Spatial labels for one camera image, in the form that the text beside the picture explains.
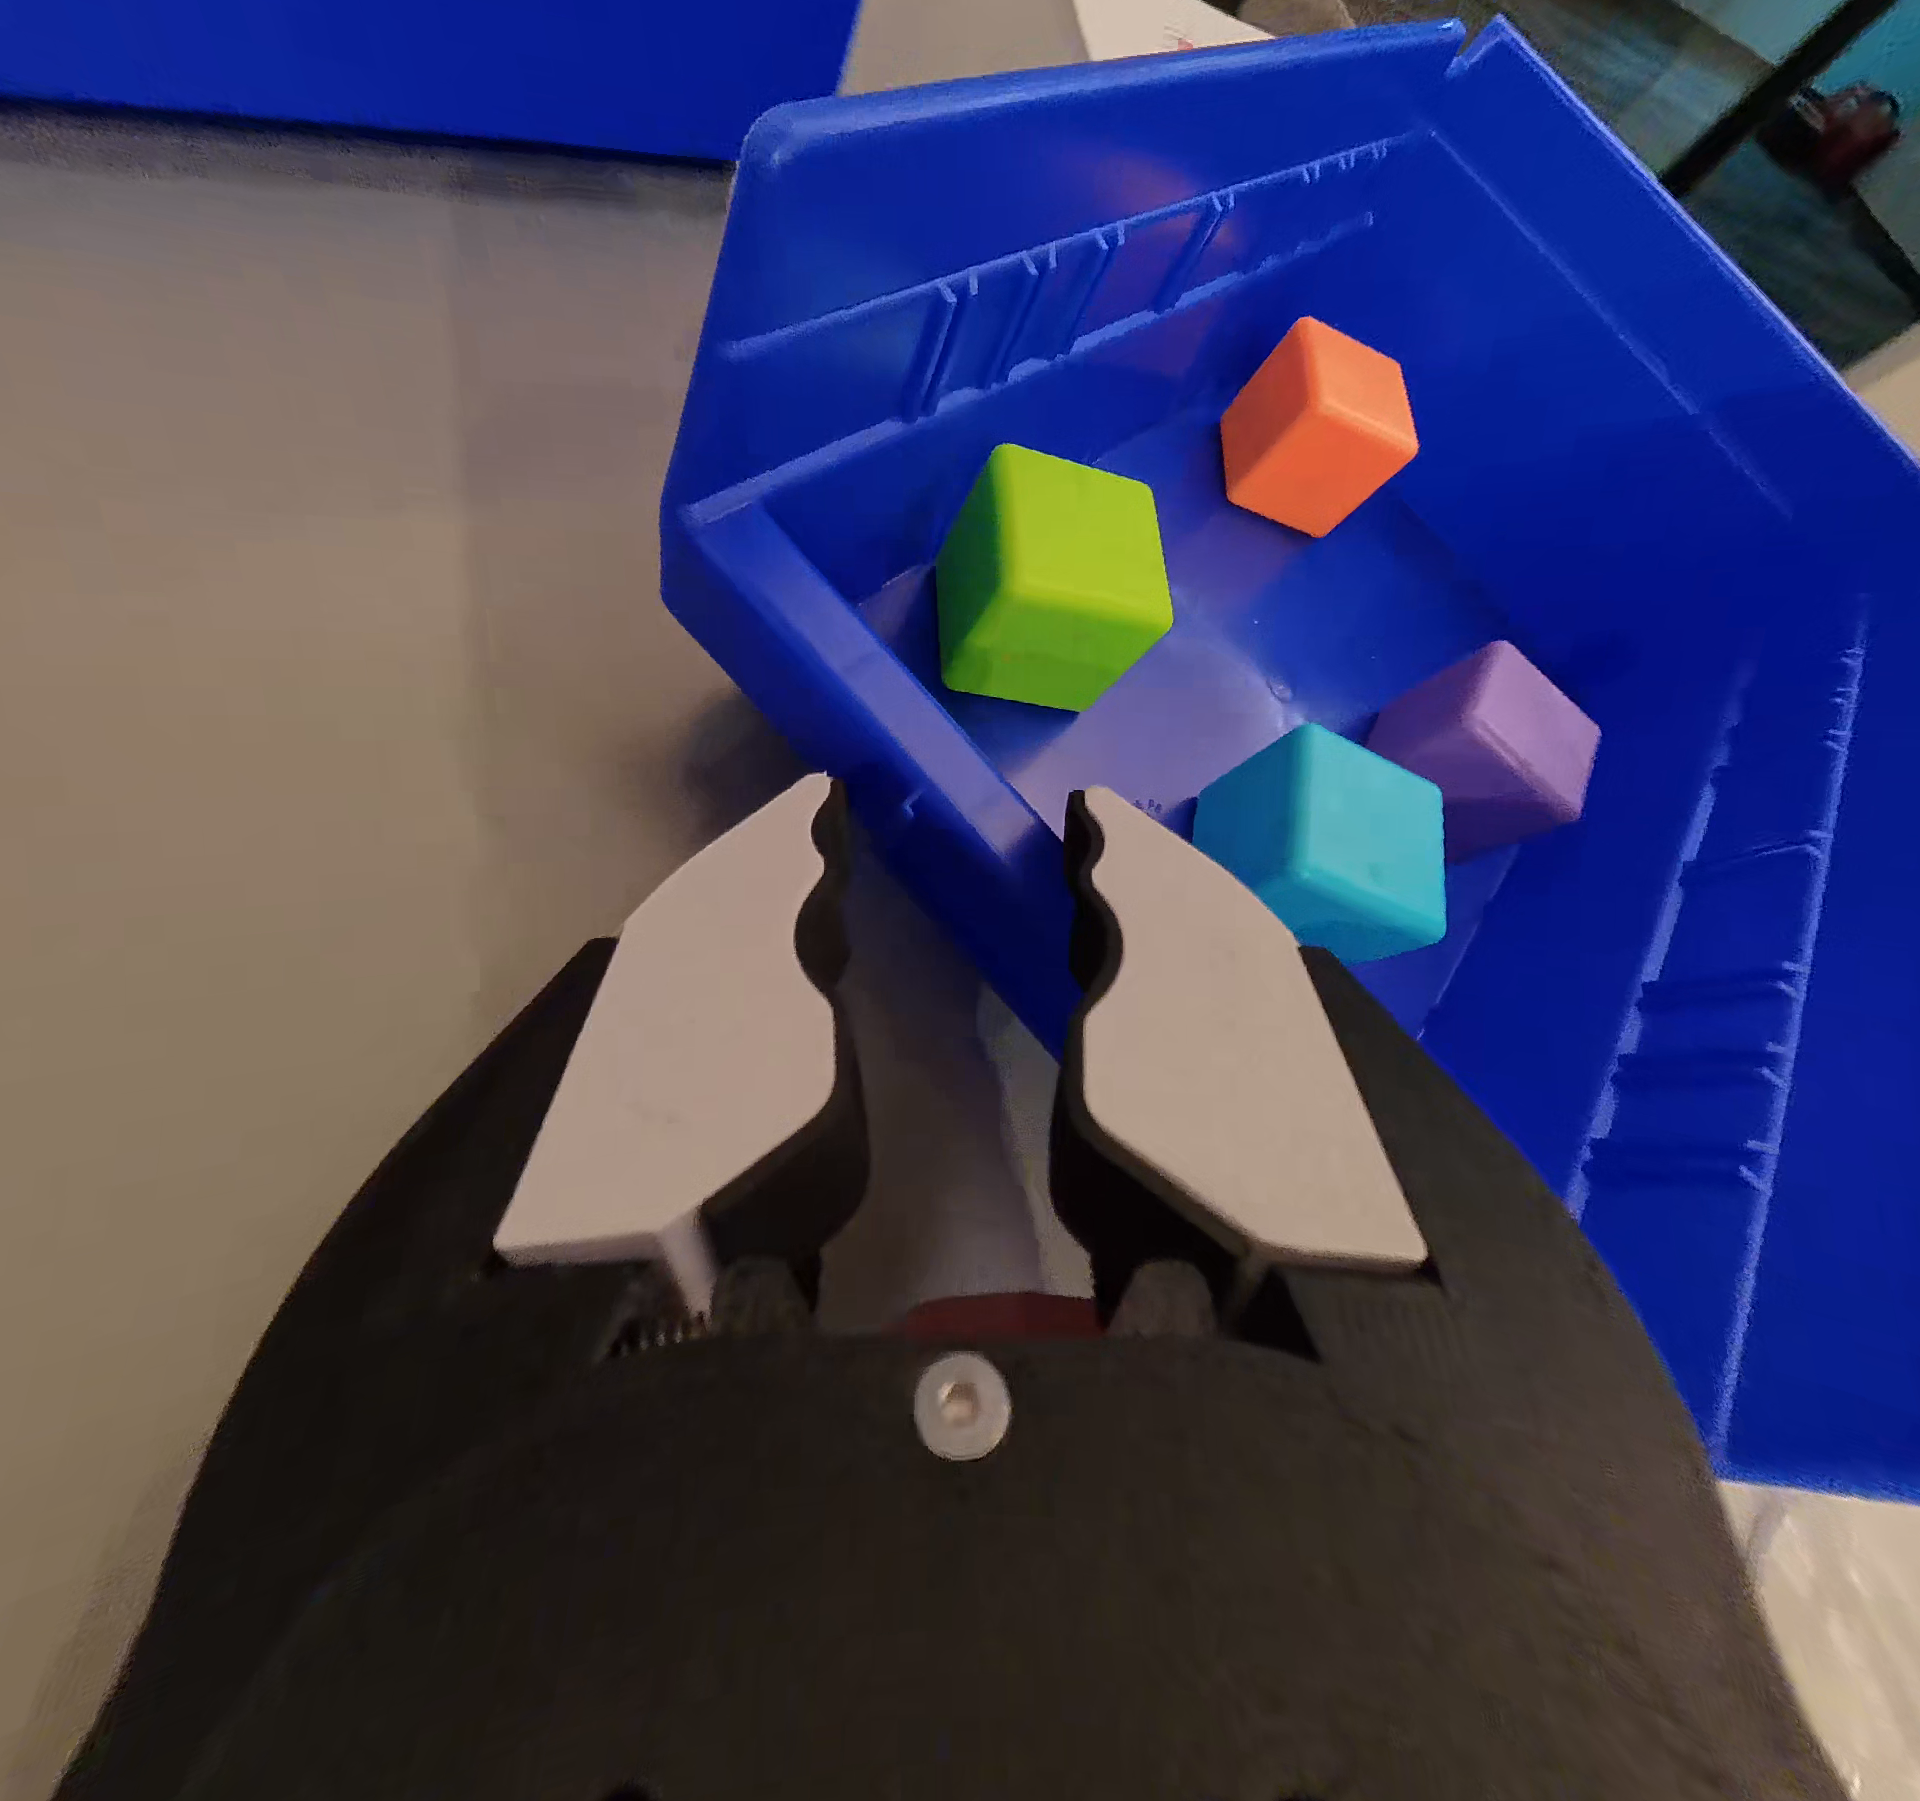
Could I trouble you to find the grey desk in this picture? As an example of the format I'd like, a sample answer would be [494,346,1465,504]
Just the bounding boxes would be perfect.
[0,0,1276,1801]

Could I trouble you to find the purple cube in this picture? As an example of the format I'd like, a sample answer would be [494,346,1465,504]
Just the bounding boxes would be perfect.
[1368,639,1600,867]

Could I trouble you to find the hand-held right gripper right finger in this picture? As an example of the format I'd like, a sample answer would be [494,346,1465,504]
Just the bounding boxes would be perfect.
[1047,786,1434,1277]

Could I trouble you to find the light blue cube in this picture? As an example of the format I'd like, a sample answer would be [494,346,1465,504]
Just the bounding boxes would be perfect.
[1189,726,1452,967]

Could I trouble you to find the green cube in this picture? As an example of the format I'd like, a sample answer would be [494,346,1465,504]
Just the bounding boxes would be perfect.
[933,441,1178,710]

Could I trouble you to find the orange cube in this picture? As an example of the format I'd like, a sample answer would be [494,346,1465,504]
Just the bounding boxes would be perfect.
[1218,316,1425,538]

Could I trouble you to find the blue plastic bin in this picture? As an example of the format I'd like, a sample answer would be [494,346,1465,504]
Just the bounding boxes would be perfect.
[661,13,1920,1504]
[0,0,903,170]

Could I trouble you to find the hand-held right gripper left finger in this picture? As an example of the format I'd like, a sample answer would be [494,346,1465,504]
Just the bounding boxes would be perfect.
[494,774,877,1274]

